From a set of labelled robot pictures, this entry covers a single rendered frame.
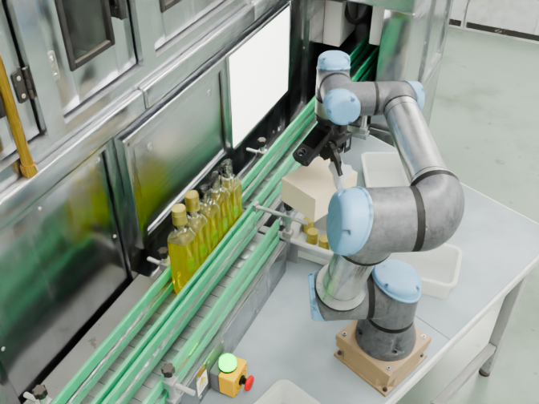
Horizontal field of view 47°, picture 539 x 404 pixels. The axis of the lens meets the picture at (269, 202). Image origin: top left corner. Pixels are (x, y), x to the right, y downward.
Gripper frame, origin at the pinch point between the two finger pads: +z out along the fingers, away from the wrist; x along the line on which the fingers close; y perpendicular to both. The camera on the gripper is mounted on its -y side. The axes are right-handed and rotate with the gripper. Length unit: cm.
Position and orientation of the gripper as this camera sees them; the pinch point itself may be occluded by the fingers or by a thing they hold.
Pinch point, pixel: (319, 181)
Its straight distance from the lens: 164.3
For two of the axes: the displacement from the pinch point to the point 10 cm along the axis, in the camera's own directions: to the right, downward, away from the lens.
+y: 7.3, -4.4, 5.3
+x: -6.9, -4.6, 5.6
